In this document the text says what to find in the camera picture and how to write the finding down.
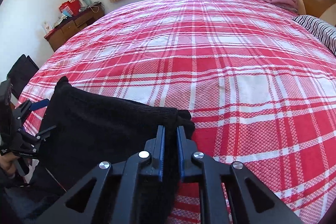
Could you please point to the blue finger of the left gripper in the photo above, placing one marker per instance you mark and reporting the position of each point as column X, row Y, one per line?
column 22, row 112
column 35, row 139

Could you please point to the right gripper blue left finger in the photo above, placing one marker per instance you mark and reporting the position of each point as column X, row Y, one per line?
column 124, row 192

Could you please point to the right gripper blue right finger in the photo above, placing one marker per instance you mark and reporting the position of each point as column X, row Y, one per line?
column 229, row 193

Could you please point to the black pants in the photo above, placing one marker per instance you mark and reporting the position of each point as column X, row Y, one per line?
column 89, row 128

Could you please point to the person left hand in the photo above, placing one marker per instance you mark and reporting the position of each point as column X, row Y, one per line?
column 7, row 164

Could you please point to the dark blue jacket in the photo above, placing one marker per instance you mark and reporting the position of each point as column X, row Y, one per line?
column 25, row 203

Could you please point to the brown wooden desk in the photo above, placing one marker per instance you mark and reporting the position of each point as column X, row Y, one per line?
column 71, row 26

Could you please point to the red gift bag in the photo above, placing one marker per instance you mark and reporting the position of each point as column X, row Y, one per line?
column 72, row 7

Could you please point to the red plaid bed cover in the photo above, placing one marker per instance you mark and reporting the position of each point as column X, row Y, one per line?
column 260, row 88

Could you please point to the striped pillow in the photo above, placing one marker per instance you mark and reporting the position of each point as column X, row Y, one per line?
column 323, row 31

